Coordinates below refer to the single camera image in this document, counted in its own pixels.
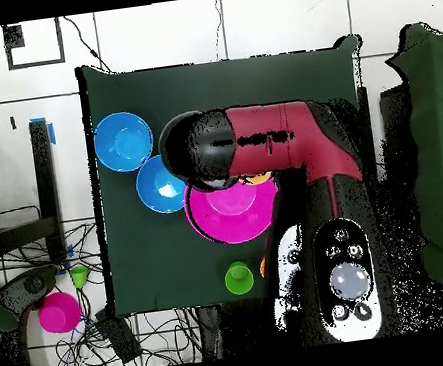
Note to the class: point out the large pink bowl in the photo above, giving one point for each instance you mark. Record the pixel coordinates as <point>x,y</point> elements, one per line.
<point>229,214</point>

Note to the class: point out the yellow ribbed cup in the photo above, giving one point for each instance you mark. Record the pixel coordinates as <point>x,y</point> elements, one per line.
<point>259,178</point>

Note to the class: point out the large blue bowl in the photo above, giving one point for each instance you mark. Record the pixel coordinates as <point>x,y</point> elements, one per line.
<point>154,192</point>
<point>123,141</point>

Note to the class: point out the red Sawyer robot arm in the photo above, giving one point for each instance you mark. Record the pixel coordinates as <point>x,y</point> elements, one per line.
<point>281,143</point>

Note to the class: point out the orange cup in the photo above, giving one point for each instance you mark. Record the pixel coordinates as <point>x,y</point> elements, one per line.
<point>262,267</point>

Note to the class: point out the dark green table cloth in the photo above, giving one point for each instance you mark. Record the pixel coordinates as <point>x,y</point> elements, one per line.
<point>193,90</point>

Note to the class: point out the small green cup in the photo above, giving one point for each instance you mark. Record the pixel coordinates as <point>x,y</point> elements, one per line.
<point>79,275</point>

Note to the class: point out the blue tape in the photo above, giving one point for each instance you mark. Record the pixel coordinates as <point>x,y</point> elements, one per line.
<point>51,134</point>

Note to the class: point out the black box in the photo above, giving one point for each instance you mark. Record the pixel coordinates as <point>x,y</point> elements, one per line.
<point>399,135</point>

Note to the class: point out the black power adapter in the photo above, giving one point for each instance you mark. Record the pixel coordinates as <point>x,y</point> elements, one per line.
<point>119,339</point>

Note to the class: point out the pink cup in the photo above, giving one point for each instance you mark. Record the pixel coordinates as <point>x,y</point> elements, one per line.
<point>59,312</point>

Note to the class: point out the black equipment base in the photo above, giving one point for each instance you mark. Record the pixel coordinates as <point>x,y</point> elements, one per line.
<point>29,285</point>

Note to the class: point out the black post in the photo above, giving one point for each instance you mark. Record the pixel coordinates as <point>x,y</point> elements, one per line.
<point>365,119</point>

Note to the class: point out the black stand frame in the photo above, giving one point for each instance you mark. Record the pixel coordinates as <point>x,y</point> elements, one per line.
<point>46,186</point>

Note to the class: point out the dark square floor frame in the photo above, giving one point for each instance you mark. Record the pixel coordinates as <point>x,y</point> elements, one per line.
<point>13,37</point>

